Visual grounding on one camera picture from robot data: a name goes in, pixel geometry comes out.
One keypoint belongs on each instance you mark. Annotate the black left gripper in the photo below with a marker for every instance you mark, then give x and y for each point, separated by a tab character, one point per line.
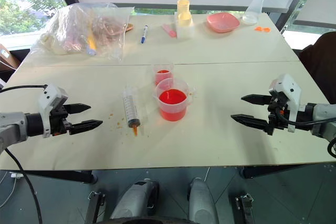
59	124

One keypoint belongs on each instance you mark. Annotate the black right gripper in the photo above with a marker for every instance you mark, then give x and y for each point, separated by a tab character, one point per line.
278	115

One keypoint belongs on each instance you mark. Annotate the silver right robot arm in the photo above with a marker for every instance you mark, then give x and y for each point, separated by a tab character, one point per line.
321	119

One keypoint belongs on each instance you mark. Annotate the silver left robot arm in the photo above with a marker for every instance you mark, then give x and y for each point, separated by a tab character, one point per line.
13	125

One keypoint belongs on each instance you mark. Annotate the clear plastic syringe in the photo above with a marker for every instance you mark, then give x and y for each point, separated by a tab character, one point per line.
130	106

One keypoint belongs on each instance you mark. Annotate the large beaker with red liquid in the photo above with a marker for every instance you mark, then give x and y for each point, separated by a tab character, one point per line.
172	103

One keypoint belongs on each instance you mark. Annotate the small beaker with red liquid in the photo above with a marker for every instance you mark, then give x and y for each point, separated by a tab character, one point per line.
162	74

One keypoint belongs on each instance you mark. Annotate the dark brown chair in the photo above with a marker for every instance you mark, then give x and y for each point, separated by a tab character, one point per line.
320	64

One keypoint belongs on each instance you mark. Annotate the small orange plastic piece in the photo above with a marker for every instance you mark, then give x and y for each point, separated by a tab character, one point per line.
262	29

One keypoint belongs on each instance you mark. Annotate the clear plastic bag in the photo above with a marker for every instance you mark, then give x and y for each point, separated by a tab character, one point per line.
73	30

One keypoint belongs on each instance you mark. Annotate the pink plastic bowl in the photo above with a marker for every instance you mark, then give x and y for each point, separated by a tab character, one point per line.
222	22

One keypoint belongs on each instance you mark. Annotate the cardboard box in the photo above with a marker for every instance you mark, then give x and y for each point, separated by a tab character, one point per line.
6	57

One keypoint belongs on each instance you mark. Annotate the grey left robot leg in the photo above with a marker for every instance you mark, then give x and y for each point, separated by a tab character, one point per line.
134	199

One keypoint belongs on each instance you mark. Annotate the grey robot leg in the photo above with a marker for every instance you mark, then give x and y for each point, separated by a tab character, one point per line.
202	200
134	199

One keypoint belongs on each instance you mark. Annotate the clear conical flask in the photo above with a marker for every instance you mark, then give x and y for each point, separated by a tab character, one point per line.
253	10

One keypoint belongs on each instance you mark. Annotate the white blue marker pen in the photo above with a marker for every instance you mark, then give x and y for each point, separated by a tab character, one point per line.
144	35

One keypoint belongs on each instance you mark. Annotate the grey right robot leg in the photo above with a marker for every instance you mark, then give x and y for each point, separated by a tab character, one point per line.
202	200

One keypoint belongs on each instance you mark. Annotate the clear plastic box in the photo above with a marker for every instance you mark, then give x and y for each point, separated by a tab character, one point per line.
185	31

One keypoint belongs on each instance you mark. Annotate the pink flat plastic piece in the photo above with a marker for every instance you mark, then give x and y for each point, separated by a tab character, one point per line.
169	30

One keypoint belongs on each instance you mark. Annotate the yellow plastic flask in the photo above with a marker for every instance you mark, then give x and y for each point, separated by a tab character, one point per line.
183	9

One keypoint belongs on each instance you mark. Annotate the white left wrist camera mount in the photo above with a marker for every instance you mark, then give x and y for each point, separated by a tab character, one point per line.
51	95

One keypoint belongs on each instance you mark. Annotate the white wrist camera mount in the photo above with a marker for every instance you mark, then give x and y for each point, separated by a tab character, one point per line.
288	87
51	95

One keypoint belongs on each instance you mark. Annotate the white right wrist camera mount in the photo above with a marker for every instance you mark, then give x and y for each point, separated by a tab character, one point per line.
288	87

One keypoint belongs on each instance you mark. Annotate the black table frame bar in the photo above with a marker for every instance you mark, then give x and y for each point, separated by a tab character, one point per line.
270	171
57	176

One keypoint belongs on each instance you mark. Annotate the black metal table bracket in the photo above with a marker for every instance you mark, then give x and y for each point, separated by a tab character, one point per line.
94	205
245	207

